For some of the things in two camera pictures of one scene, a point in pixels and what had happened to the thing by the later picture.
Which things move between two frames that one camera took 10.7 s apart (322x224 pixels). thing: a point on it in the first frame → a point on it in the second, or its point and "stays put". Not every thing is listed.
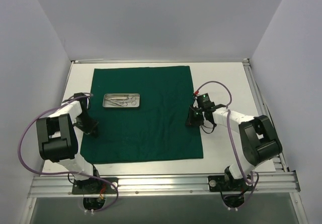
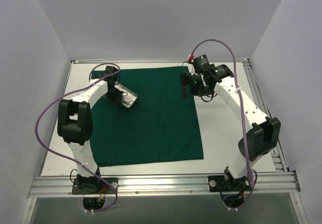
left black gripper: [87, 124] → [117, 97]
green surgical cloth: [156, 130] stays put
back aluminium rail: [160, 61] stays put
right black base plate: [222, 183] stays put
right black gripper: [193, 118] → [189, 86]
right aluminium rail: [279, 162] stays put
